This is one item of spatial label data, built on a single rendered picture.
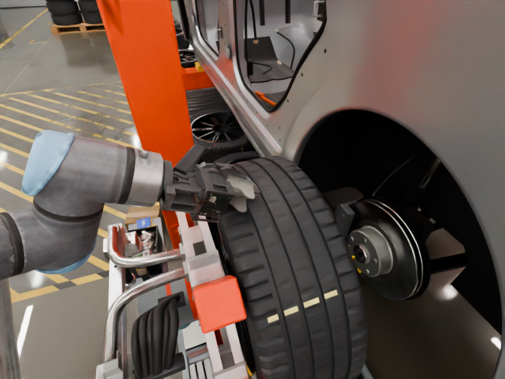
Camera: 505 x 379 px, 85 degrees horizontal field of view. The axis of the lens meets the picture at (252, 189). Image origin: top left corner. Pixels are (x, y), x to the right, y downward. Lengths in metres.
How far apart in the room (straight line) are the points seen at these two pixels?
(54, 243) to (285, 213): 0.39
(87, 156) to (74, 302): 1.68
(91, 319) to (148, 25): 1.59
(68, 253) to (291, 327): 0.39
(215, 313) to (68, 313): 1.60
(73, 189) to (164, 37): 0.50
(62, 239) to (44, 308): 1.65
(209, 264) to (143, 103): 0.51
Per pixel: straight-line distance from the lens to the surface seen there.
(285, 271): 0.54
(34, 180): 0.43
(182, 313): 0.79
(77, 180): 0.42
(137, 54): 0.82
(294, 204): 0.59
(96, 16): 8.80
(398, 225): 0.86
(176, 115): 0.89
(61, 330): 2.00
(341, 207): 1.00
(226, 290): 0.48
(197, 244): 0.64
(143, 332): 0.61
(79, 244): 0.50
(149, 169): 0.43
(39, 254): 0.48
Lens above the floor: 1.58
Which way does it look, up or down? 41 degrees down
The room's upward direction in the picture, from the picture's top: straight up
